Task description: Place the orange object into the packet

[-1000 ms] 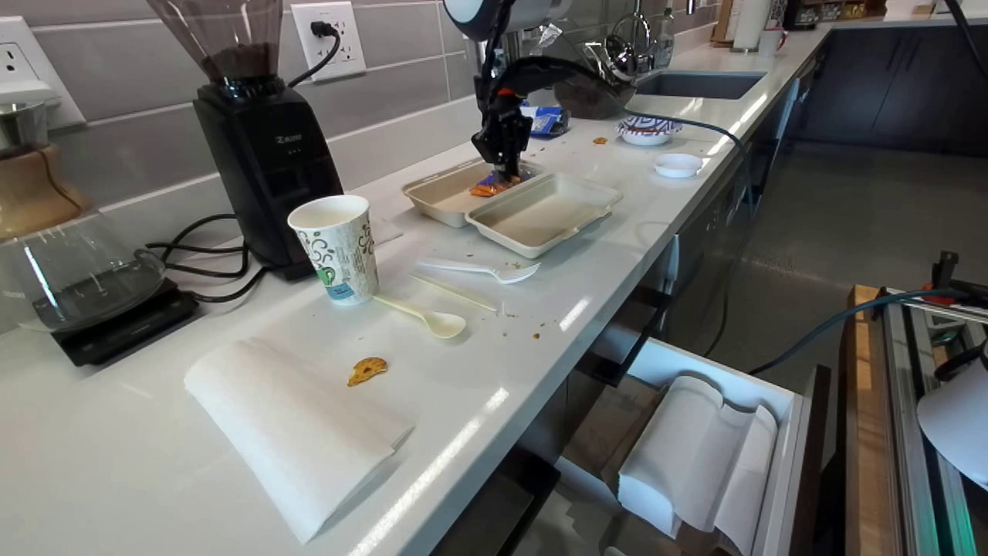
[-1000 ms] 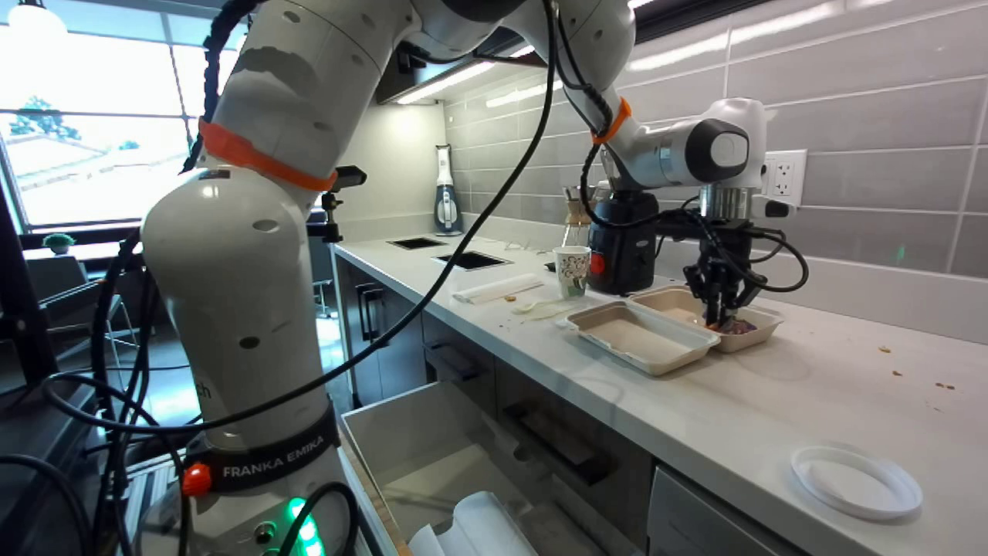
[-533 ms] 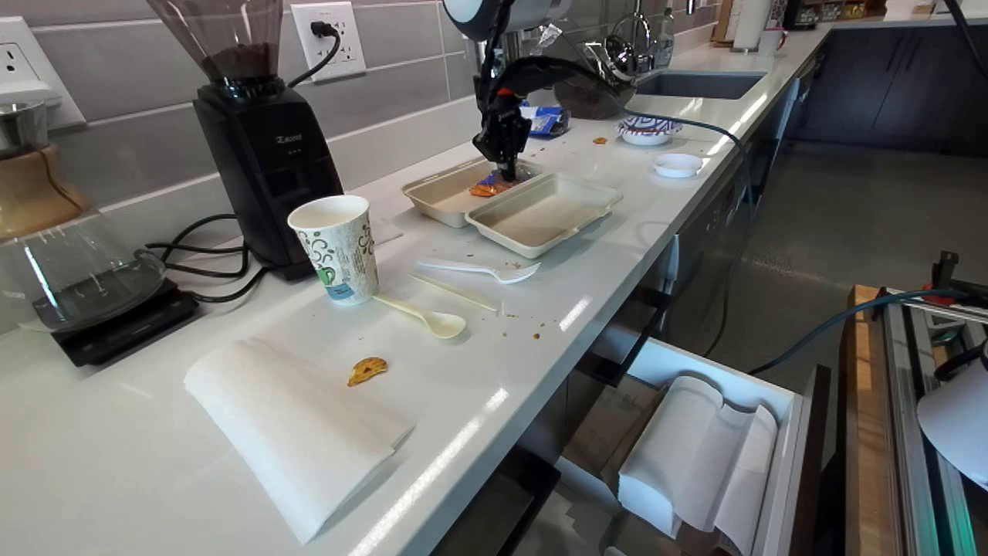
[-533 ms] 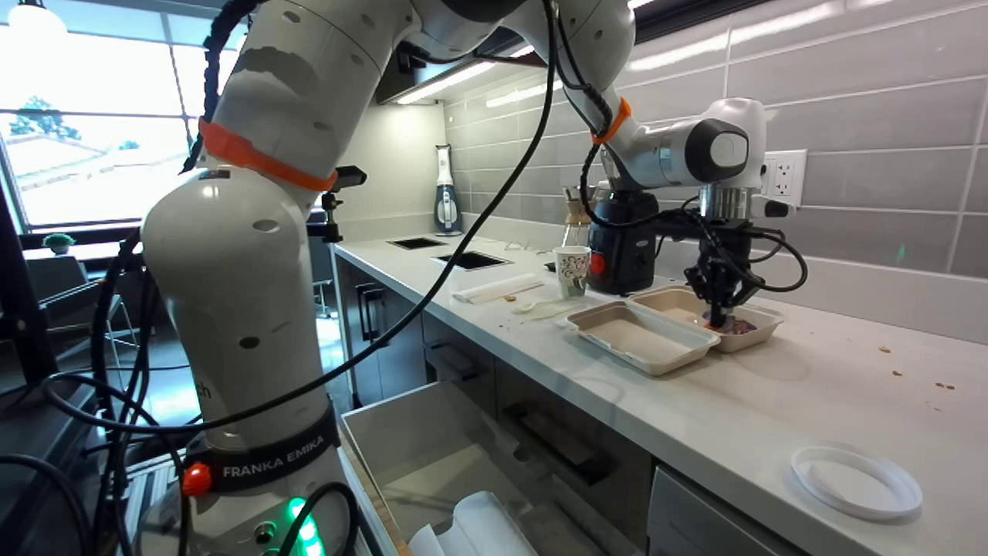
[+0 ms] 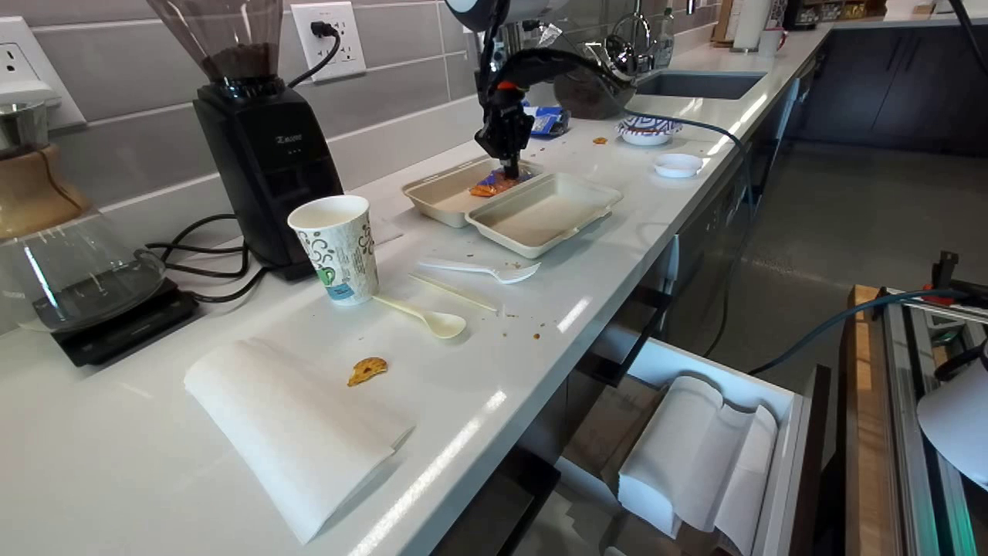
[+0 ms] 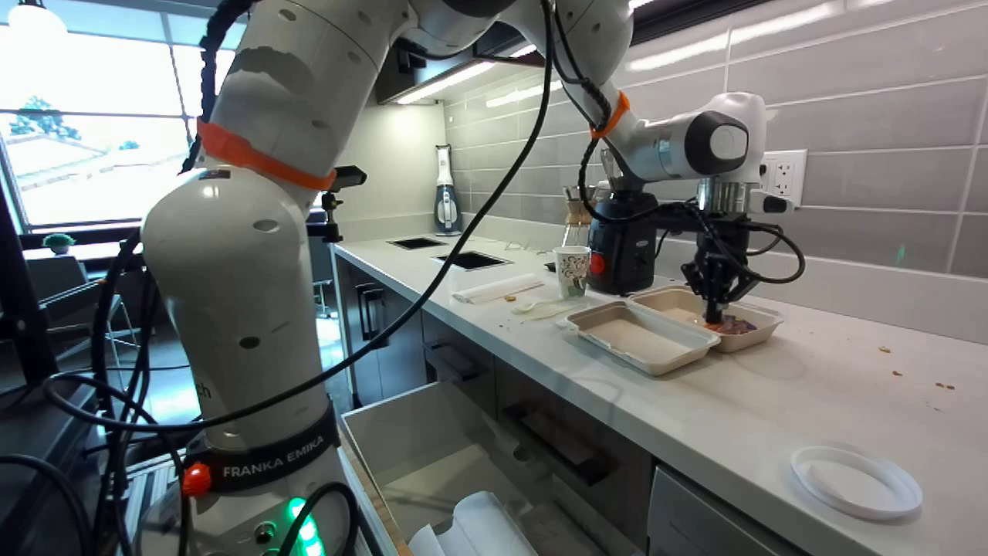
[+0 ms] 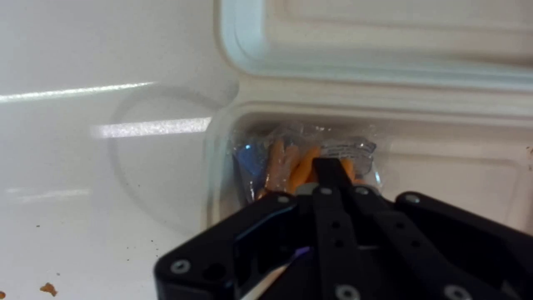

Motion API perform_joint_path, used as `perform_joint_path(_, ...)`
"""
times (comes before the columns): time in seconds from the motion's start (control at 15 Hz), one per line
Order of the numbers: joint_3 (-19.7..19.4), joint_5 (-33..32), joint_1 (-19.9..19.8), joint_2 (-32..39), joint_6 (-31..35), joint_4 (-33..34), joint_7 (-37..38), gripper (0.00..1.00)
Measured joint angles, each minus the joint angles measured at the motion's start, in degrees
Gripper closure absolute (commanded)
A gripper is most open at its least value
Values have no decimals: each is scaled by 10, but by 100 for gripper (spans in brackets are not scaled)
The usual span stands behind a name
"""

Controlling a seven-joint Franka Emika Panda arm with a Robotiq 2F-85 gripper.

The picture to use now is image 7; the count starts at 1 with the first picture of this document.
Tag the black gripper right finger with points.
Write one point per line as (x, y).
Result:
(422, 250)

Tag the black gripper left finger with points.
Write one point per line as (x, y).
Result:
(251, 250)

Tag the small orange food piece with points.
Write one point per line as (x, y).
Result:
(306, 168)

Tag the clear round plastic lid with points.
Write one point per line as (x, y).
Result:
(167, 166)

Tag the beige clamshell takeout container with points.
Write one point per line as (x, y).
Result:
(389, 50)

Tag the small orange crumb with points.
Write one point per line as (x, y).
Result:
(49, 288)

